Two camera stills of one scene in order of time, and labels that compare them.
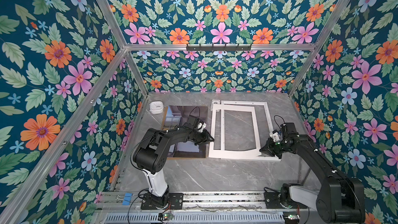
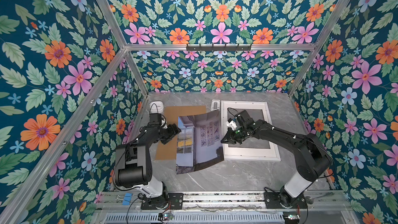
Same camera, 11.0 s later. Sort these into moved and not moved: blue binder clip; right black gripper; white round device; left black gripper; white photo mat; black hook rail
Moved: right black gripper; left black gripper; white photo mat
Not moved: black hook rail; blue binder clip; white round device
